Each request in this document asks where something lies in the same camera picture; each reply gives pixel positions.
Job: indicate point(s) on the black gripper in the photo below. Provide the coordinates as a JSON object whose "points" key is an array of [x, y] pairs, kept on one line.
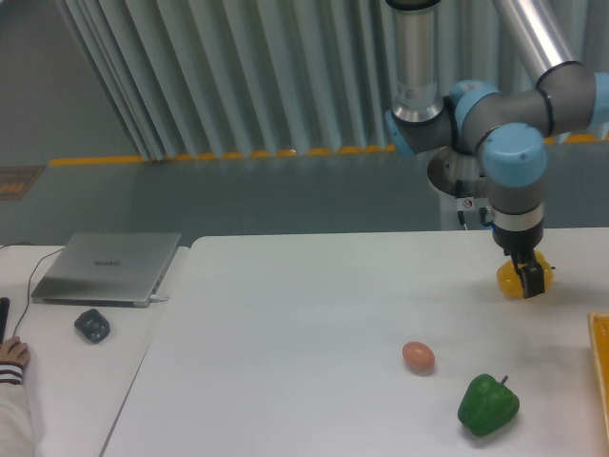
{"points": [[520, 245]]}

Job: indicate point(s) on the yellow bell pepper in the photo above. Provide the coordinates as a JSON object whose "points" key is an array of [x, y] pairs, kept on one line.
{"points": [[509, 281]]}

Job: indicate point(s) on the white sleeved forearm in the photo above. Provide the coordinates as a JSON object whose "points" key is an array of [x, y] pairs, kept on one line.
{"points": [[17, 437]]}

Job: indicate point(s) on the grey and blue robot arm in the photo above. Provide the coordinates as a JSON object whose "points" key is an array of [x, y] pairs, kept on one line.
{"points": [[504, 133]]}

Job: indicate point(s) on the yellow basket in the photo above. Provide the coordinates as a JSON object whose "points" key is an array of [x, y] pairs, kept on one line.
{"points": [[598, 333]]}

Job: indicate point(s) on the green bell pepper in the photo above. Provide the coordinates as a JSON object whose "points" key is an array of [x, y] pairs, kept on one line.
{"points": [[487, 405]]}

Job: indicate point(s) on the person's hand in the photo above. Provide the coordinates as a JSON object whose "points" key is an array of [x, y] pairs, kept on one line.
{"points": [[14, 351]]}

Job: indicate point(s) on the brown egg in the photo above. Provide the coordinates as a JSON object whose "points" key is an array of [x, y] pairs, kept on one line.
{"points": [[418, 356]]}

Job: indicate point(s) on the silver laptop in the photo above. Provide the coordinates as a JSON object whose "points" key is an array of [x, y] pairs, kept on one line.
{"points": [[112, 269]]}

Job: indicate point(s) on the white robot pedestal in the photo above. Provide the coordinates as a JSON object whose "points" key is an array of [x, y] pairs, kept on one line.
{"points": [[460, 184]]}

